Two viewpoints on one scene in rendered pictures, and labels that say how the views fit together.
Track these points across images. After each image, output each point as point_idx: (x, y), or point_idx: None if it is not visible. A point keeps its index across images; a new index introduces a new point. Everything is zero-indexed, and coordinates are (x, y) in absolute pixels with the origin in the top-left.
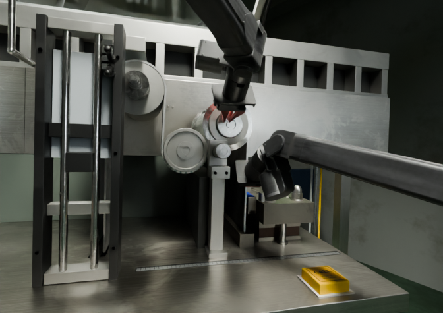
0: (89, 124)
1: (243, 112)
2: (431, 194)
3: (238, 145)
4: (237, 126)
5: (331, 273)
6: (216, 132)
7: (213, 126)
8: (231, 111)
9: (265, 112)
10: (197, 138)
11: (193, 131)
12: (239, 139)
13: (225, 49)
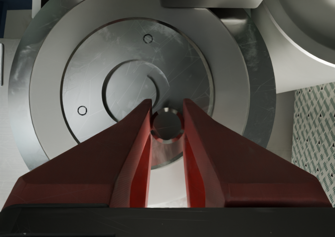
0: None
1: (23, 192)
2: None
3: None
4: (91, 83)
5: None
6: (209, 52)
7: (224, 80)
8: (138, 171)
9: (7, 155)
10: (302, 21)
11: (330, 55)
12: (79, 14)
13: None
